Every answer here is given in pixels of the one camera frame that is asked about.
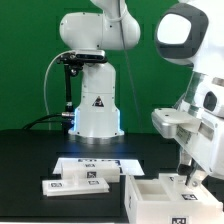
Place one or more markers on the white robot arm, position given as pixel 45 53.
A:
pixel 190 33

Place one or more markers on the white cabinet block part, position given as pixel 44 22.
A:
pixel 84 170

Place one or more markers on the white cabinet box body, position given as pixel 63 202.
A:
pixel 146 203

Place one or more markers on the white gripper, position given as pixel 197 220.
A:
pixel 203 99

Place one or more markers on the white flat cabinet panel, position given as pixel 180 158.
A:
pixel 67 187

